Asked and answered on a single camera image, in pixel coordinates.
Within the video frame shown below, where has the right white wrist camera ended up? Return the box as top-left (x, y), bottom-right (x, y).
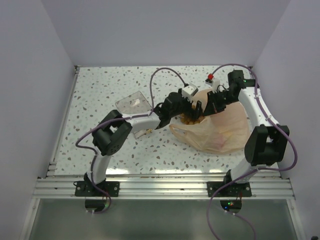
top-left (205, 73), bottom-right (220, 92)

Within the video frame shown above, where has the clear plastic tray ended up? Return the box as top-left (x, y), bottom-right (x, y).
top-left (115, 91), bottom-right (153, 139)

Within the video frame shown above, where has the orange translucent plastic bag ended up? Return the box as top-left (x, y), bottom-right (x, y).
top-left (169, 102), bottom-right (251, 154)

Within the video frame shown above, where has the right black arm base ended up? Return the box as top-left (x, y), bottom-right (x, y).
top-left (206, 181), bottom-right (252, 198)

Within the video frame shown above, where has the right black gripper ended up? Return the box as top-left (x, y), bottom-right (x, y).
top-left (203, 89), bottom-right (240, 117)

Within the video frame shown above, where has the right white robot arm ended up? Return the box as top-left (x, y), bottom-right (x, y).
top-left (203, 70), bottom-right (290, 197)

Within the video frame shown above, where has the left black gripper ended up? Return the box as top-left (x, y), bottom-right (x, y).
top-left (169, 94), bottom-right (204, 121)

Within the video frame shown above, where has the aluminium mounting rail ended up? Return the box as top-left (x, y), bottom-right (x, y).
top-left (32, 172), bottom-right (295, 200)

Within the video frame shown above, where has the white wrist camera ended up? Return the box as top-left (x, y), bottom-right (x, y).
top-left (181, 84), bottom-right (198, 99)
top-left (205, 73), bottom-right (220, 92)

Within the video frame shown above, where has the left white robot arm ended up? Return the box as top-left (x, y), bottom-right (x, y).
top-left (86, 84), bottom-right (202, 197)

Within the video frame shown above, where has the brown longan bunch with leaves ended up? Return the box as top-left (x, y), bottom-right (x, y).
top-left (180, 114), bottom-right (204, 125)

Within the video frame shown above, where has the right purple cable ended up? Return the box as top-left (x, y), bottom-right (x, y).
top-left (207, 63), bottom-right (299, 240)

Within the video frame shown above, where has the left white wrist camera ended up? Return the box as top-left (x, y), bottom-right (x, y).
top-left (181, 84), bottom-right (198, 99)

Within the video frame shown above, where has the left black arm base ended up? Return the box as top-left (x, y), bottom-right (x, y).
top-left (73, 180), bottom-right (120, 197)

